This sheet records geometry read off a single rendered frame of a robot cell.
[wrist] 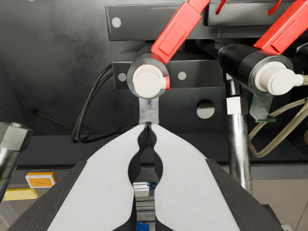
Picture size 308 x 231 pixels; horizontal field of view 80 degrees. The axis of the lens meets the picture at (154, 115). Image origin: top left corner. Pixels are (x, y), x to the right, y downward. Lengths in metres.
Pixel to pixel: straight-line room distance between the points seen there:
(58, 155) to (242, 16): 0.41
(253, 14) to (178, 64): 0.09
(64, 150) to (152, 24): 0.33
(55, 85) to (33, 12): 0.14
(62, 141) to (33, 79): 0.15
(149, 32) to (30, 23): 0.27
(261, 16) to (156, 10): 0.11
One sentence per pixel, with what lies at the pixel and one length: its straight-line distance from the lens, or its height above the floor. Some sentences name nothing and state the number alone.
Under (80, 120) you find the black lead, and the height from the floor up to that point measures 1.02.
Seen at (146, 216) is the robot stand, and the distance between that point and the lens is 0.81.
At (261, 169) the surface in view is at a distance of 0.43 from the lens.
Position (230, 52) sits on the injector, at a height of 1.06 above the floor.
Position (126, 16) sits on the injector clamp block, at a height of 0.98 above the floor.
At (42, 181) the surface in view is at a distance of 0.43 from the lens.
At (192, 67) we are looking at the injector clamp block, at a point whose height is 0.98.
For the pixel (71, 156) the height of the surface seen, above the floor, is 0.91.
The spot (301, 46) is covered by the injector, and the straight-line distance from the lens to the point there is 0.25.
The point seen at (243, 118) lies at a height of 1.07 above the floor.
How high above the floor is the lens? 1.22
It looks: 62 degrees down
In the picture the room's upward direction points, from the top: 180 degrees clockwise
